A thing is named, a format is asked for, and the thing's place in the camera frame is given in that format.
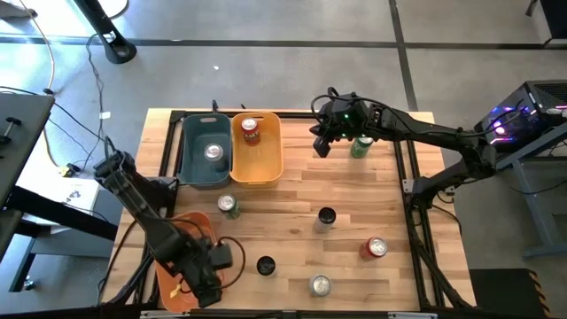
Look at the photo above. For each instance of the black clamp knob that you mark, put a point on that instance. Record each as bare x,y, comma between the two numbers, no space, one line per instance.
11,121

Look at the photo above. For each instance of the black aluminium table frame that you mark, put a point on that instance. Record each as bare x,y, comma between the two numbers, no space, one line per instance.
301,116

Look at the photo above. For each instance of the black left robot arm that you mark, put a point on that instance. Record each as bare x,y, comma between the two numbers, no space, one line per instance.
133,195

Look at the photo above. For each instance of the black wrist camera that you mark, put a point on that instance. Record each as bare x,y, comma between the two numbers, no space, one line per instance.
322,147
221,256

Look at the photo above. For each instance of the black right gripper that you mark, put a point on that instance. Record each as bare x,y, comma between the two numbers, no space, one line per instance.
350,115

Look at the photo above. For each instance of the black furniture piece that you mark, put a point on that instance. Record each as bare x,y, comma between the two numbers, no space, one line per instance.
558,17

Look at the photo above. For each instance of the dark silver-top soda can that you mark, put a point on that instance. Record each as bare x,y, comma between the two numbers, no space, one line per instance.
214,152

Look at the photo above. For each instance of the black desk leg frame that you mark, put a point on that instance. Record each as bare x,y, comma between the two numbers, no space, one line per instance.
57,212

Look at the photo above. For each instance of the white Celsius can black lid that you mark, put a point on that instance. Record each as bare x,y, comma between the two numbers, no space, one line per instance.
326,215
266,266

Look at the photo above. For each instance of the black floor stand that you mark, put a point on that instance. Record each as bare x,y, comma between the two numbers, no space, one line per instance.
117,49

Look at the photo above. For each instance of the orange plastic bin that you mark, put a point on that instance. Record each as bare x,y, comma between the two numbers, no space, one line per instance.
166,288

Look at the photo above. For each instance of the grey desk top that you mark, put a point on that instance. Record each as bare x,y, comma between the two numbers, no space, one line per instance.
31,133

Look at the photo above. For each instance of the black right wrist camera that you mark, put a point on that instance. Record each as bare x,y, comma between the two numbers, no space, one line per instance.
322,147

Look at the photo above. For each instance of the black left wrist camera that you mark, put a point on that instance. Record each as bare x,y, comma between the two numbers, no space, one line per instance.
221,256

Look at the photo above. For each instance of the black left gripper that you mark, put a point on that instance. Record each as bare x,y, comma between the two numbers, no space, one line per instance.
195,266

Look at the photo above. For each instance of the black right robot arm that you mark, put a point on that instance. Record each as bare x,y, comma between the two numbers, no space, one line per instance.
434,133

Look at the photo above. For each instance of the teal plastic bin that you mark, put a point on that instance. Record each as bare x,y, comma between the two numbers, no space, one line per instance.
195,150

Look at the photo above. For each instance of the yellow plastic bin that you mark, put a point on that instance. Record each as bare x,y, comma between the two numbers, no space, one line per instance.
261,164

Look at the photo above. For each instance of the black mat hazard stripes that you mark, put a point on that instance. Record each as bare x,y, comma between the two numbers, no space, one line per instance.
500,292

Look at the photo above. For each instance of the black caster wheel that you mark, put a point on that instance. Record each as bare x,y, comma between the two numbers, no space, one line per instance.
28,283

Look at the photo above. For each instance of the white printed box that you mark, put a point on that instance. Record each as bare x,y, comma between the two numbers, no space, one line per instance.
84,190

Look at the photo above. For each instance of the green soda can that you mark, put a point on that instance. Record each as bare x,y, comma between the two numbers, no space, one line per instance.
359,150
228,204

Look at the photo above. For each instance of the light blue soda can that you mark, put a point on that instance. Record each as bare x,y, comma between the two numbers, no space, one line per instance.
320,285

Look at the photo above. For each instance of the red yellow soda can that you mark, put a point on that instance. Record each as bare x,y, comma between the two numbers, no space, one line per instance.
250,135

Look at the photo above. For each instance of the yellow tag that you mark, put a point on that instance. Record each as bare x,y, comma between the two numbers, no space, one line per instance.
176,291

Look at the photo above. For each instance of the black computer tower RGB lights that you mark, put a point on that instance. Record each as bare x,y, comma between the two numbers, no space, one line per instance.
545,95

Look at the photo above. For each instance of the yellow black plug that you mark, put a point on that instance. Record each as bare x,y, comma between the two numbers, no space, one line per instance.
68,170

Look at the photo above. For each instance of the grey metal cart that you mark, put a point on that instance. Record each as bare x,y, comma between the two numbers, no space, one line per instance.
538,208

